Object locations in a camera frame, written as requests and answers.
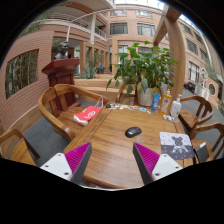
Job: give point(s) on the red wooden pedestal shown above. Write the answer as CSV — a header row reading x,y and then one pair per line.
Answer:
x,y
61,71

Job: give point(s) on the wooden chair behind table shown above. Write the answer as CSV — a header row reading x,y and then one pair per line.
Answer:
x,y
125,97

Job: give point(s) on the black computer mouse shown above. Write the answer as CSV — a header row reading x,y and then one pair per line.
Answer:
x,y
132,131

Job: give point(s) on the white pump bottle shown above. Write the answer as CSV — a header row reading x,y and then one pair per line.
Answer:
x,y
176,107

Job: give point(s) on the wooden chair left near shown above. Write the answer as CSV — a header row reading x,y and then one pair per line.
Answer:
x,y
14,146

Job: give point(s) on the wooden chair right near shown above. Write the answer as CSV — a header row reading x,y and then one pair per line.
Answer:
x,y
208,142

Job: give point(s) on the wooden armchair left far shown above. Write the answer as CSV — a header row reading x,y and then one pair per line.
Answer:
x,y
54,108

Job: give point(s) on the green potted plant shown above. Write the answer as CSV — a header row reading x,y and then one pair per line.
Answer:
x,y
144,72

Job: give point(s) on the dark bust statue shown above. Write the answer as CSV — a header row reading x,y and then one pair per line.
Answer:
x,y
62,50

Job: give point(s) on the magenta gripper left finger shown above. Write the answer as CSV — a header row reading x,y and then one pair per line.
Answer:
x,y
70,166

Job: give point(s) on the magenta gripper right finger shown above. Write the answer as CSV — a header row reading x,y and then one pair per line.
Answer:
x,y
153,166

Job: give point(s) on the wooden pergola post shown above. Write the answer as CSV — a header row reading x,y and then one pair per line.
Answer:
x,y
168,24

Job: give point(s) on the blue tube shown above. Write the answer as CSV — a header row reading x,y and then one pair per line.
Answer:
x,y
155,102

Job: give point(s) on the yellow bottle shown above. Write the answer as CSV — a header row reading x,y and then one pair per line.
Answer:
x,y
165,103

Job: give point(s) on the wooden chair right far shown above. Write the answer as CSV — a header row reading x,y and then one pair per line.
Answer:
x,y
202,111

